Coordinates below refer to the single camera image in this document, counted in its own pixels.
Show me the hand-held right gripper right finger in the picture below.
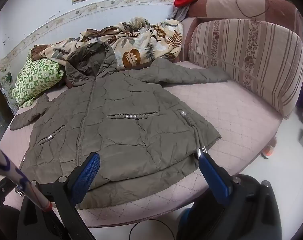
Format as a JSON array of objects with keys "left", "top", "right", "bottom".
[{"left": 196, "top": 146, "right": 242, "bottom": 208}]

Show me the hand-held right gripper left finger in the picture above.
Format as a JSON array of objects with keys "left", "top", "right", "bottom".
[{"left": 29, "top": 152, "right": 101, "bottom": 210}]

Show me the olive quilted hooded jacket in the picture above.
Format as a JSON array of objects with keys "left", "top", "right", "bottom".
[{"left": 9, "top": 42, "right": 229, "bottom": 210}]

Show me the pale stick with purple marks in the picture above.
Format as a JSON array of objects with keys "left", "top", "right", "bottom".
[{"left": 0, "top": 140, "right": 53, "bottom": 212}]

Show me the pink quilted sofa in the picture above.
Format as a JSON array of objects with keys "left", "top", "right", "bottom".
[{"left": 0, "top": 15, "right": 284, "bottom": 228}]

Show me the orange slipper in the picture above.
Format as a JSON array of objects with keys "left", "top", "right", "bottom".
[{"left": 262, "top": 138, "right": 277, "bottom": 159}]

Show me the maroon cloth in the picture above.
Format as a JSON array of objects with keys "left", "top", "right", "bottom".
[{"left": 64, "top": 77, "right": 78, "bottom": 89}]

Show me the green patterned pillow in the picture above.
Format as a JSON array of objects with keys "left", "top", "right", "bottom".
[{"left": 11, "top": 50, "right": 65, "bottom": 108}]

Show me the striped floral sofa cushion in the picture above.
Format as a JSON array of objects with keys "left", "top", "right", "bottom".
[{"left": 188, "top": 19, "right": 303, "bottom": 120}]

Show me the leaf print blanket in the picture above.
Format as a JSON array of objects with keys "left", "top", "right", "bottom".
[{"left": 31, "top": 17, "right": 184, "bottom": 68}]

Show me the grey cloth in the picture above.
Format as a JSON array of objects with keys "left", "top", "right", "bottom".
[{"left": 167, "top": 5, "right": 192, "bottom": 22}]

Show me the pink brown sofa backrest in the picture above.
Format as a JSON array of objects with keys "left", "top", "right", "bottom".
[{"left": 186, "top": 0, "right": 303, "bottom": 32}]

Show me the black cable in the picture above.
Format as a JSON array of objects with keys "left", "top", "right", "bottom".
[{"left": 129, "top": 219, "right": 178, "bottom": 240}]

